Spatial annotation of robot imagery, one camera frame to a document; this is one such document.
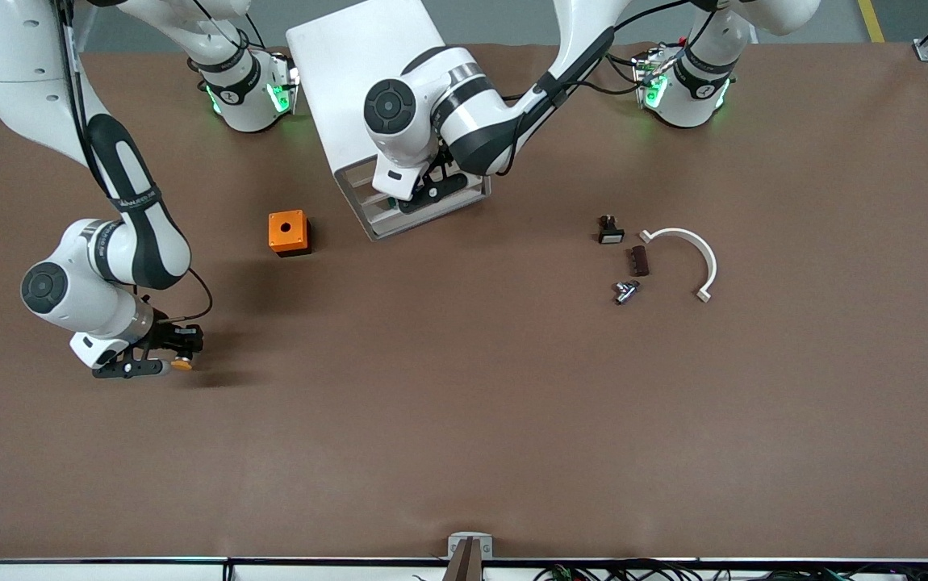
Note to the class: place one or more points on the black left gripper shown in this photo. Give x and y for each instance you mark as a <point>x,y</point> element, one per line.
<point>437,172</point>

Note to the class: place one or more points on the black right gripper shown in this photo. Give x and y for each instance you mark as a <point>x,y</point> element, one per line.
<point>163,334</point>

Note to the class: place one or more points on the orange push button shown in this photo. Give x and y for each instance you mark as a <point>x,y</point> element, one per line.
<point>182,365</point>

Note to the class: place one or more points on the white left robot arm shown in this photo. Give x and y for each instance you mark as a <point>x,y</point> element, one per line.
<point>472,105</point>

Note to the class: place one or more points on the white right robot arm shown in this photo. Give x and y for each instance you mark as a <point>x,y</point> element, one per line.
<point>20,48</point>

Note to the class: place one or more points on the white drawer cabinet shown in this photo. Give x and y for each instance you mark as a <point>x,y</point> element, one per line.
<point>351,73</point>

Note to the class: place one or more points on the orange box with hole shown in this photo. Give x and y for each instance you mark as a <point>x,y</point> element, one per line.
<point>294,236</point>

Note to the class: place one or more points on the brown terminal block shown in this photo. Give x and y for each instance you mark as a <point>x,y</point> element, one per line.
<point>640,262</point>

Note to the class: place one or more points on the silver metal fitting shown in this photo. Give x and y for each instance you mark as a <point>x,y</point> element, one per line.
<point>625,292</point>

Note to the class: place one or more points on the brown table mat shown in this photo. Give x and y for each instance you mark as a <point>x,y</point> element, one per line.
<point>464,420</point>

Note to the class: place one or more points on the black switch white face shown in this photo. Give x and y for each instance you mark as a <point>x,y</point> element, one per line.
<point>611,234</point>

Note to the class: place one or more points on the white table edge rail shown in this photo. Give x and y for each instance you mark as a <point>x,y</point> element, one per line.
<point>109,573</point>

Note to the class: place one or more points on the white curved bracket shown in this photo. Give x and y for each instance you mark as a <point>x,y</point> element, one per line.
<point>711,262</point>

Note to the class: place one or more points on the grey metal bracket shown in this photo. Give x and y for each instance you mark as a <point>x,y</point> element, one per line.
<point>456,541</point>

